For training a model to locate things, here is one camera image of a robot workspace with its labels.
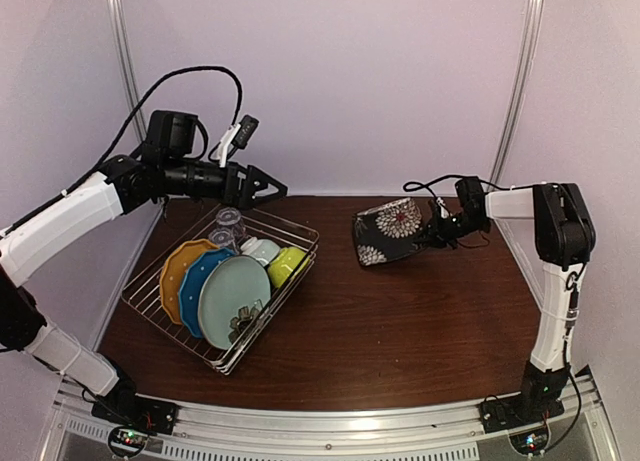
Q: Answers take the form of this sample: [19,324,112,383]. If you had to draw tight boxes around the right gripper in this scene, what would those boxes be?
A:
[416,208,490,247]

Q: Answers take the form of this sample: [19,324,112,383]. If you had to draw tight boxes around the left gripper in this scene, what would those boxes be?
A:
[160,155,286,208]

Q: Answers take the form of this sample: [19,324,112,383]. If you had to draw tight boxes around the black floral square plate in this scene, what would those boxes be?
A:
[352,198,425,267]

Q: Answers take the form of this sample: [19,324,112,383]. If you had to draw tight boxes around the blue dotted scalloped plate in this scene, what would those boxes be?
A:
[178,248,236,339]

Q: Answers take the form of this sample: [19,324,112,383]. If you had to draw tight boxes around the yellow dotted scalloped plate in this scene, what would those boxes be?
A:
[159,239,218,325]

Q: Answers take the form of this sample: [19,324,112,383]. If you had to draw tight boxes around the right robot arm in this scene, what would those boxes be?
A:
[417,175,596,423]

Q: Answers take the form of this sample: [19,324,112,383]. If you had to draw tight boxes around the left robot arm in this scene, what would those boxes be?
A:
[1,111,287,425]

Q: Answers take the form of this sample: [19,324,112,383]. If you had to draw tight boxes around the clear glass cup far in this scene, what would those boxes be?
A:
[215,207,246,239]

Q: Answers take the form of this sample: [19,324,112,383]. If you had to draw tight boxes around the clear glass cup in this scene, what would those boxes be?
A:
[215,207,246,239]
[207,227,237,251]

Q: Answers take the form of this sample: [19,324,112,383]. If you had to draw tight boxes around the clear glass cup near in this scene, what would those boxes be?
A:
[207,227,237,251]

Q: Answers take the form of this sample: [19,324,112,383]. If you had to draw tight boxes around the pale striped bowl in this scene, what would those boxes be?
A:
[240,236,281,267]

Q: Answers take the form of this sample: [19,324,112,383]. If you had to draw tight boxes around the lime green bowl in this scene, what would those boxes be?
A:
[267,246,308,289]

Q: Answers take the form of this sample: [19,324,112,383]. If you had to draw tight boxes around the light teal floral plate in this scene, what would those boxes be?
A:
[198,255,271,351]

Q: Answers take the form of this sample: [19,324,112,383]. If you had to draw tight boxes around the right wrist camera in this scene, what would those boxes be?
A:
[428,197,450,219]

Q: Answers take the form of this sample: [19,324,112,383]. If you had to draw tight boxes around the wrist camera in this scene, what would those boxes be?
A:
[428,197,450,219]
[208,115,259,168]

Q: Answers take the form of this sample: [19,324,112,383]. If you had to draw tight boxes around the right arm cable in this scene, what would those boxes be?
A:
[402,176,531,247]

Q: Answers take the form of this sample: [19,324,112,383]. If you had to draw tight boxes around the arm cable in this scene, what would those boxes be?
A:
[64,65,246,197]
[402,176,531,247]

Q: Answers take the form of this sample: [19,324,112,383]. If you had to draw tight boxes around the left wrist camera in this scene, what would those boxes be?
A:
[208,115,259,168]

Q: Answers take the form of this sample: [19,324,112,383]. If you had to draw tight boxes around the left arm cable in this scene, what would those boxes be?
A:
[64,65,246,197]

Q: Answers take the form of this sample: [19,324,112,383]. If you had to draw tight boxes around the wire dish rack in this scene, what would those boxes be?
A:
[122,207,319,375]

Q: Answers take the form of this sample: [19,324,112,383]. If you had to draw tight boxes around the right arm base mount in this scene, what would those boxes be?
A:
[479,394,565,434]

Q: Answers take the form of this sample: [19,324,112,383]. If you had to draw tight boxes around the right aluminium frame post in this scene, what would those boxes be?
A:
[487,0,546,185]

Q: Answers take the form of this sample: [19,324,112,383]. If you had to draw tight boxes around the aluminium frame post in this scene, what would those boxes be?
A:
[487,0,546,185]
[106,0,141,110]

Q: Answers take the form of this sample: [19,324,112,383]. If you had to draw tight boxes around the left aluminium frame post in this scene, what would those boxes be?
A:
[106,0,141,110]

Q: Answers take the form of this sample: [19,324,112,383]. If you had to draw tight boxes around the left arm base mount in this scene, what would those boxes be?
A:
[91,395,178,435]

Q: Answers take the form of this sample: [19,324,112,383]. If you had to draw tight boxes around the aluminium front rail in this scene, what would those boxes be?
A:
[49,380,616,461]

